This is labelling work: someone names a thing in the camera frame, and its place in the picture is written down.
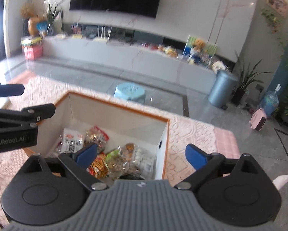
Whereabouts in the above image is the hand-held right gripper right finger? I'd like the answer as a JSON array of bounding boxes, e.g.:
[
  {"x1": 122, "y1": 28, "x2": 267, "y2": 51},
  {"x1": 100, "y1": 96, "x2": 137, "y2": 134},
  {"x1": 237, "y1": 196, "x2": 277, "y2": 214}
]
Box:
[{"x1": 173, "y1": 143, "x2": 261, "y2": 190}]

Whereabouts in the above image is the white snack packet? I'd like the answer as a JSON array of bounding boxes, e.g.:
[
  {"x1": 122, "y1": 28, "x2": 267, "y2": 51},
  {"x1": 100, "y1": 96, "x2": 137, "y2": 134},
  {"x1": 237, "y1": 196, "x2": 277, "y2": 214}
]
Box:
[{"x1": 61, "y1": 129, "x2": 85, "y2": 153}]

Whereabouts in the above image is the white router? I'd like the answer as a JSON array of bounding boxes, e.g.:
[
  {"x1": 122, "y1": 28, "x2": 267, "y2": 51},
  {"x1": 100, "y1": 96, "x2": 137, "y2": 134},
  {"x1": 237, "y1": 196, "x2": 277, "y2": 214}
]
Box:
[{"x1": 93, "y1": 25, "x2": 112, "y2": 42}]

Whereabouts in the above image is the white box with orange rim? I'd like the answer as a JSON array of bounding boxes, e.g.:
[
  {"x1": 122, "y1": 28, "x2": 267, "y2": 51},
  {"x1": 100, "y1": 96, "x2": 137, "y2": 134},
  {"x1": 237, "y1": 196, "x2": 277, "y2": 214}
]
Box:
[{"x1": 23, "y1": 91, "x2": 171, "y2": 181}]

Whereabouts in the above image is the large blue water bottle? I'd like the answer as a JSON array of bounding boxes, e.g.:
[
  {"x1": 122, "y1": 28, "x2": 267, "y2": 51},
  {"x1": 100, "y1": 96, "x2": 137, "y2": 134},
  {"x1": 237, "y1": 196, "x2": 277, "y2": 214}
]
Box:
[{"x1": 258, "y1": 84, "x2": 280, "y2": 119}]

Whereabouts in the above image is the white round object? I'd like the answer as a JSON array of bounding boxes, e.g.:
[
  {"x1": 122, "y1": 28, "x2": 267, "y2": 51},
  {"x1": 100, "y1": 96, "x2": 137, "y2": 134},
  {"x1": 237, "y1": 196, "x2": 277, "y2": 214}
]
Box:
[{"x1": 212, "y1": 61, "x2": 225, "y2": 72}]

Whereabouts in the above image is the potted plant in black pot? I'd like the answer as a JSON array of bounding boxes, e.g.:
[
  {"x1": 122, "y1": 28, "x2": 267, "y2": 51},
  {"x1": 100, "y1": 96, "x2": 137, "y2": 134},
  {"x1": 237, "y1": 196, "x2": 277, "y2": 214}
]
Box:
[{"x1": 231, "y1": 53, "x2": 272, "y2": 106}]

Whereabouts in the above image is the hanging vine plant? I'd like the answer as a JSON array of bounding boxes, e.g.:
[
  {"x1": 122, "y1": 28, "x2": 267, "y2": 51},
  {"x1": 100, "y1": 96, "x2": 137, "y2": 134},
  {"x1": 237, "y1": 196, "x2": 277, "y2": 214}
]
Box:
[{"x1": 262, "y1": 7, "x2": 288, "y2": 53}]

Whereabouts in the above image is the clear cookie packet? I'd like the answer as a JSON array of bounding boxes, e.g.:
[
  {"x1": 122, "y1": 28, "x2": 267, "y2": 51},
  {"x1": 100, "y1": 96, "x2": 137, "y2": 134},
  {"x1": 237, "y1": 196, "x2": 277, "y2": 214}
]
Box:
[{"x1": 121, "y1": 143, "x2": 137, "y2": 160}]

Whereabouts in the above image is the white rounded object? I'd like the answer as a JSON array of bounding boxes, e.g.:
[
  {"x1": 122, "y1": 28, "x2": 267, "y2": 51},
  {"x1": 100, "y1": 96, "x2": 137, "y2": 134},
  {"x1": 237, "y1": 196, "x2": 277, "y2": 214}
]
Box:
[{"x1": 272, "y1": 175, "x2": 288, "y2": 189}]

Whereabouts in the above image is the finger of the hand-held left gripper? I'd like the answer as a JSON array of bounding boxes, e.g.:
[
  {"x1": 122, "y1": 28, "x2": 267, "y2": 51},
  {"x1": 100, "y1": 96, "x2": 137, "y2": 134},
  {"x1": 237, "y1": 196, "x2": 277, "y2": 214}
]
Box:
[
  {"x1": 0, "y1": 83, "x2": 25, "y2": 99},
  {"x1": 0, "y1": 103, "x2": 56, "y2": 135}
]

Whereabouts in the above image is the clear packet of white balls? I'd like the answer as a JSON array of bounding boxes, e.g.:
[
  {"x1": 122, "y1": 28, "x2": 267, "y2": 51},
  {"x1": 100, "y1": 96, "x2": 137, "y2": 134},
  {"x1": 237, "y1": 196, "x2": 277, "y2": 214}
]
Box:
[{"x1": 131, "y1": 148, "x2": 156, "y2": 174}]

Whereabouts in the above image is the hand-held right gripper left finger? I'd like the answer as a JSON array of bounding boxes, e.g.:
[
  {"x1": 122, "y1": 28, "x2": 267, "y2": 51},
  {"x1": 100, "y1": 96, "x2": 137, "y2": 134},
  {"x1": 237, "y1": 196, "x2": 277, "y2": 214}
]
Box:
[{"x1": 24, "y1": 143, "x2": 110, "y2": 191}]

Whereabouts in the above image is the white marble media console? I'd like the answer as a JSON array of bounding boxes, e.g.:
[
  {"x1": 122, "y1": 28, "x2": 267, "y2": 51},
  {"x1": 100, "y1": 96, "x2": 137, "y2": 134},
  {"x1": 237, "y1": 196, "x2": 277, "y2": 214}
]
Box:
[{"x1": 41, "y1": 23, "x2": 218, "y2": 94}]

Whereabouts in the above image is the orange vase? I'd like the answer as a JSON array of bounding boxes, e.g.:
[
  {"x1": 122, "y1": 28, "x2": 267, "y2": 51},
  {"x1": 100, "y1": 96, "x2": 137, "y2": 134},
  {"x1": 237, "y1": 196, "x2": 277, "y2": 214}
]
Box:
[{"x1": 27, "y1": 17, "x2": 42, "y2": 36}]

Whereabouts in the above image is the grey-blue trash can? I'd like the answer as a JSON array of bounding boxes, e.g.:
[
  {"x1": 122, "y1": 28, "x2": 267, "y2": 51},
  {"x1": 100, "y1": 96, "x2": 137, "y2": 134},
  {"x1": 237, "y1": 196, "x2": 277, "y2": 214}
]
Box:
[{"x1": 208, "y1": 70, "x2": 239, "y2": 109}]

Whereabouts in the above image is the pink space heater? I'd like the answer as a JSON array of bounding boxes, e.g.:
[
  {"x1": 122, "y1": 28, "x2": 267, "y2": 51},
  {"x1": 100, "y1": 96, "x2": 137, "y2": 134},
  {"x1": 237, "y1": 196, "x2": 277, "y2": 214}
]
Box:
[{"x1": 249, "y1": 109, "x2": 267, "y2": 131}]

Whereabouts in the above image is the pile of snack packets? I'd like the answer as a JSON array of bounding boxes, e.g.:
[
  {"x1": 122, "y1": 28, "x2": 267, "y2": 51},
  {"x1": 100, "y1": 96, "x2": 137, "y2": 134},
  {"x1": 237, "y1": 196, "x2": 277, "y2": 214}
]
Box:
[{"x1": 157, "y1": 44, "x2": 179, "y2": 58}]

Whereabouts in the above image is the tall green plant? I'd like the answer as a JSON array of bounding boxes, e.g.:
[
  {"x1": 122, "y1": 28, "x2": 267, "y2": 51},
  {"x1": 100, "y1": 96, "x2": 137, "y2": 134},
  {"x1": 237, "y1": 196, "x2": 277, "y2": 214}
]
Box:
[{"x1": 45, "y1": 0, "x2": 66, "y2": 35}]

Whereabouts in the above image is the red label meat snack packet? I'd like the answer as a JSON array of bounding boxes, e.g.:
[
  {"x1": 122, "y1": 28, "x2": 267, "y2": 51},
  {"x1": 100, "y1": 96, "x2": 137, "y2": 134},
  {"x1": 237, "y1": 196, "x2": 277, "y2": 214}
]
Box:
[{"x1": 85, "y1": 126, "x2": 109, "y2": 153}]

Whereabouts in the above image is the orange striped snack packet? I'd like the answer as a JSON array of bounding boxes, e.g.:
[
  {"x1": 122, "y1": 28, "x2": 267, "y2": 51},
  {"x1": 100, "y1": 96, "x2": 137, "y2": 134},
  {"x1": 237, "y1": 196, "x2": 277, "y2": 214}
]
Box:
[{"x1": 87, "y1": 153, "x2": 109, "y2": 179}]

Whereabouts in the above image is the white lace table cover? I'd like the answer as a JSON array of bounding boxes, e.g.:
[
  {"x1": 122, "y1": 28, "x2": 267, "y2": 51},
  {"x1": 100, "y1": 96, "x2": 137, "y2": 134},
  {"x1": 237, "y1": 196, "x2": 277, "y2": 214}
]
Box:
[{"x1": 0, "y1": 76, "x2": 231, "y2": 222}]

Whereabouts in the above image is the red box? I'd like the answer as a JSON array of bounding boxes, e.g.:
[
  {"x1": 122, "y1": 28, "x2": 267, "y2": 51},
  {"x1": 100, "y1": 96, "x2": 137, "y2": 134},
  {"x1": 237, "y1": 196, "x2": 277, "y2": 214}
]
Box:
[{"x1": 24, "y1": 46, "x2": 43, "y2": 60}]

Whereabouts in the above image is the framed wall picture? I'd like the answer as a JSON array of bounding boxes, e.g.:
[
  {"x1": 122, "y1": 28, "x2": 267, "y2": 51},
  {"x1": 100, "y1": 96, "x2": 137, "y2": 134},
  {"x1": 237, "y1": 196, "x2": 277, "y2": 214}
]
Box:
[{"x1": 265, "y1": 0, "x2": 288, "y2": 17}]

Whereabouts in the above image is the green snack packet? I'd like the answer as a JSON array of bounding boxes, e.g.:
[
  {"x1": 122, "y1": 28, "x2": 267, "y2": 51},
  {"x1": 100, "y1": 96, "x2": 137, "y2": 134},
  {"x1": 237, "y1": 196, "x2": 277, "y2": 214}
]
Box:
[{"x1": 106, "y1": 149, "x2": 130, "y2": 174}]

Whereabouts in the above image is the colourful display box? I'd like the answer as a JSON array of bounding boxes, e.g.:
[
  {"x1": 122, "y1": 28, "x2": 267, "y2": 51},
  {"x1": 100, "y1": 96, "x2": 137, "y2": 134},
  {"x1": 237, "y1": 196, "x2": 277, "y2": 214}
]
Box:
[{"x1": 182, "y1": 36, "x2": 219, "y2": 65}]

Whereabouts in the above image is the pink checked tablecloth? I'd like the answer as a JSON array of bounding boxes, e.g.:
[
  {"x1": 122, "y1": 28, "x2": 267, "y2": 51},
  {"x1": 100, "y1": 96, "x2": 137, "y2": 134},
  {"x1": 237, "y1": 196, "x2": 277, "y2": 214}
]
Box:
[{"x1": 214, "y1": 127, "x2": 238, "y2": 159}]

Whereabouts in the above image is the light blue plastic stool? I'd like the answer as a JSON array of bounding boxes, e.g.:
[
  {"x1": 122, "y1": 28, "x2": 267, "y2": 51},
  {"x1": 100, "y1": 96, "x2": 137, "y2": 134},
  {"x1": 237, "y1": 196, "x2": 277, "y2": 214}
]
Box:
[{"x1": 114, "y1": 83, "x2": 146, "y2": 104}]

